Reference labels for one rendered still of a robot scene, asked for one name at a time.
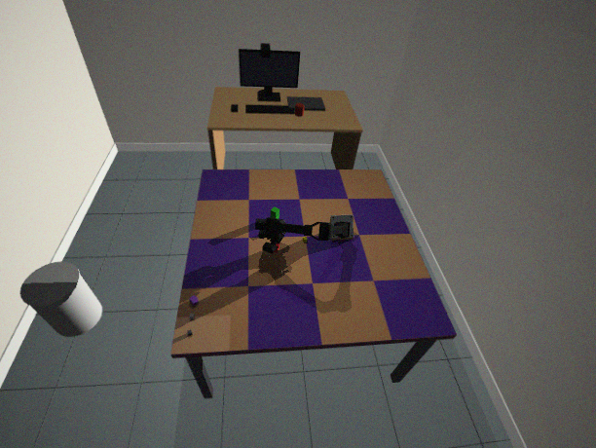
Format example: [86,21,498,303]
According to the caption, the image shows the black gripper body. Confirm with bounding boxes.
[262,233,282,253]

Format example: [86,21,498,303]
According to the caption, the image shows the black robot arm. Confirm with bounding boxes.
[255,218,351,241]

